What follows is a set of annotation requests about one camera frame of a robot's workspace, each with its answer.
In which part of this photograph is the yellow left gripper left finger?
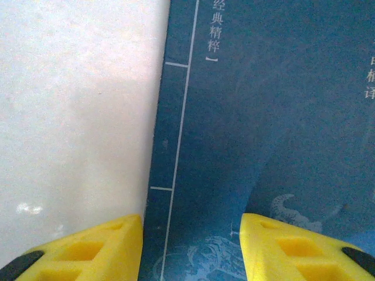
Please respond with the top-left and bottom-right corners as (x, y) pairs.
(0, 213), (144, 281)

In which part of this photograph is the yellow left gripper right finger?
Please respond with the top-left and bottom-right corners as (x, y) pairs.
(240, 213), (375, 281)

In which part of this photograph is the dark blue book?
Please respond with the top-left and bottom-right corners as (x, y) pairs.
(137, 0), (375, 281)

